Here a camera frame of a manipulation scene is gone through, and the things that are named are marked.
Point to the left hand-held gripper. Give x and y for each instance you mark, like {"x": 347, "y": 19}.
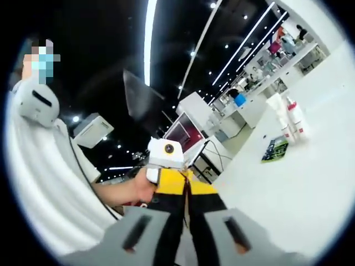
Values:
{"x": 163, "y": 159}

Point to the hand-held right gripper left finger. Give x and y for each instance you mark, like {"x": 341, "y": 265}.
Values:
{"x": 169, "y": 210}

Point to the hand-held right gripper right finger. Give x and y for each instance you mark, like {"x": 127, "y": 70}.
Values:
{"x": 208, "y": 216}

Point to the white skincare tube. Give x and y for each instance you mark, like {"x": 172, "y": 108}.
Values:
{"x": 276, "y": 108}

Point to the red-collared white skincare bottle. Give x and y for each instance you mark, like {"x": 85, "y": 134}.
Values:
{"x": 302, "y": 116}

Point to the red-screen monitor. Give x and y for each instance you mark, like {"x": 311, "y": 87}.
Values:
{"x": 184, "y": 133}

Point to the white monitor stand table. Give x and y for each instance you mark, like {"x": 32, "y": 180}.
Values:
{"x": 213, "y": 160}

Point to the dark ceiling panel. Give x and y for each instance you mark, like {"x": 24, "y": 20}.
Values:
{"x": 138, "y": 94}

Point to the white ceiling unit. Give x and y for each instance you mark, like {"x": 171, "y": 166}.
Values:
{"x": 94, "y": 133}

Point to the green black packet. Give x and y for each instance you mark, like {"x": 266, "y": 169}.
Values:
{"x": 276, "y": 151}

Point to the blue bin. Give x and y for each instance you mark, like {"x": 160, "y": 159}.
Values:
{"x": 240, "y": 100}

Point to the curved ceiling light strip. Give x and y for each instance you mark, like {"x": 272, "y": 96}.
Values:
{"x": 151, "y": 41}

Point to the long white counter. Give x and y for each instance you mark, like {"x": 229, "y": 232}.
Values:
{"x": 266, "y": 83}

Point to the person's head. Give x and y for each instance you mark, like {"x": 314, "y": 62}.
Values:
{"x": 26, "y": 72}

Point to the red wall screen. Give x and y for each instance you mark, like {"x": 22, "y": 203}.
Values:
{"x": 275, "y": 47}

